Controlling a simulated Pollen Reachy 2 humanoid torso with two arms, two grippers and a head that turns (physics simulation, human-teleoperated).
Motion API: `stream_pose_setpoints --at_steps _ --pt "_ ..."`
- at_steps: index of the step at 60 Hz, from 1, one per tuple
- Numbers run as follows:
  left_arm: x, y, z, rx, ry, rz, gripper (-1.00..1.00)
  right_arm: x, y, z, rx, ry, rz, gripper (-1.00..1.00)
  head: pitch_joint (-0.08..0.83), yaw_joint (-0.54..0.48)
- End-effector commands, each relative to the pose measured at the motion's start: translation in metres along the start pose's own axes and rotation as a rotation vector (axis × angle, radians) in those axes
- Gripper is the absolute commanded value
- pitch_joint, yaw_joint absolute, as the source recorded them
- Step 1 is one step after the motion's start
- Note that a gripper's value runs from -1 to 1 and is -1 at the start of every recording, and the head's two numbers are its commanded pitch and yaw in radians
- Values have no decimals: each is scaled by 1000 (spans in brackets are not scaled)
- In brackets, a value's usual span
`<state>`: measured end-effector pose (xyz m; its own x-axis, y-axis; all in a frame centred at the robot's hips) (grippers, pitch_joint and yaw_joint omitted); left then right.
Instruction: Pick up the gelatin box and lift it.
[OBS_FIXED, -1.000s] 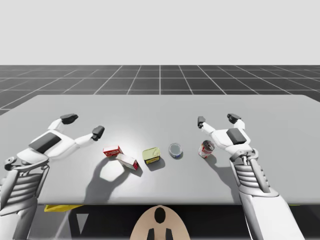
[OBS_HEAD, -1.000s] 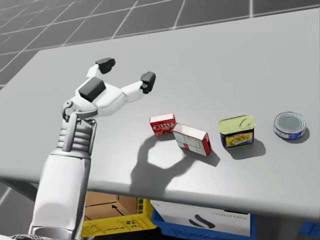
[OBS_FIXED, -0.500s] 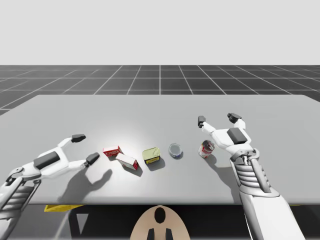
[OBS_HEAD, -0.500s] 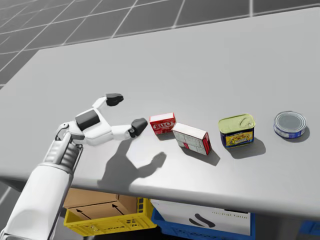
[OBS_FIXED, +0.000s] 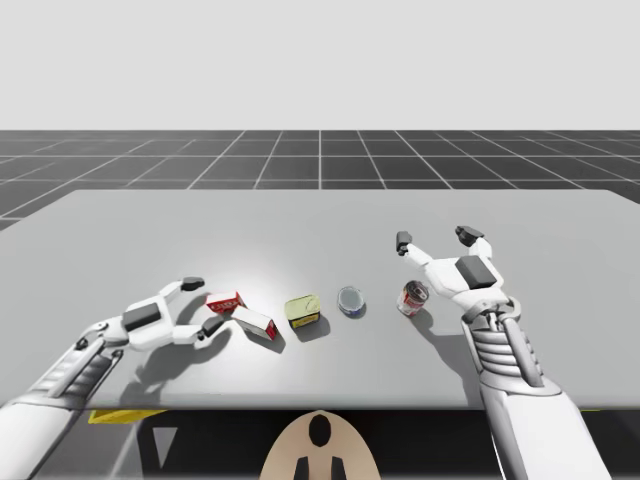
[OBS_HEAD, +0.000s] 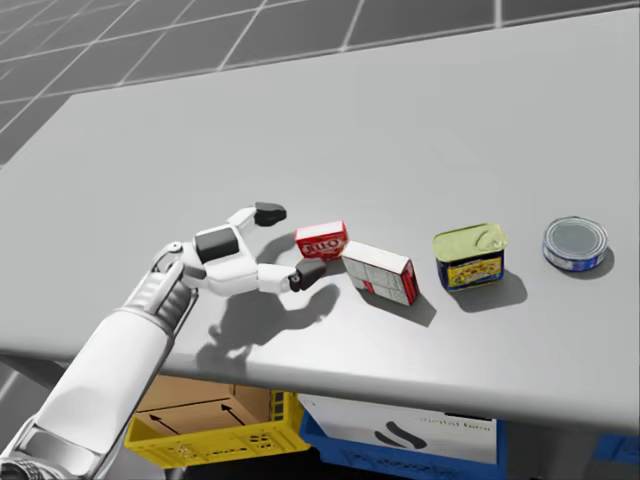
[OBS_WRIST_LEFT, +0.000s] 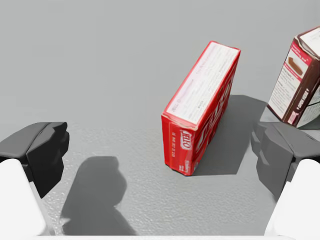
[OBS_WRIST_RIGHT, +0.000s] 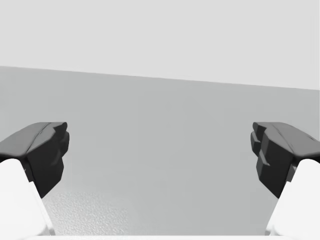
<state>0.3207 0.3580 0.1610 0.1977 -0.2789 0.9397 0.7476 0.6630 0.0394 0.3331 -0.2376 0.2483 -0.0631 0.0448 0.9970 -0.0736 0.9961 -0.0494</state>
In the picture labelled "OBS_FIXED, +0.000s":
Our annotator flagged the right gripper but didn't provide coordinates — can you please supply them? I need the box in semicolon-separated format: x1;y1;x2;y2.
395;225;511;310

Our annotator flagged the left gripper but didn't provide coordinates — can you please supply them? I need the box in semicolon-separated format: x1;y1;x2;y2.
120;276;227;352

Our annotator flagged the red and white can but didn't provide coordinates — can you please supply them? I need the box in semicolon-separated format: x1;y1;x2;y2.
396;279;430;318

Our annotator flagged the red and white carton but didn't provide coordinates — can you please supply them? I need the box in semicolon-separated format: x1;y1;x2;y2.
230;305;278;341

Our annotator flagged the blue flat can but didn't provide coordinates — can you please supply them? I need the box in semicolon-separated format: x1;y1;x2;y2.
337;285;366;318

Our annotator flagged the green and blue rectangular can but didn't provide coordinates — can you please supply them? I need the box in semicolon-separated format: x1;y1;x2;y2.
284;292;323;331

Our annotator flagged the tan robot part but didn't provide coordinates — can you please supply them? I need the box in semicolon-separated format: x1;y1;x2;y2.
258;409;381;480

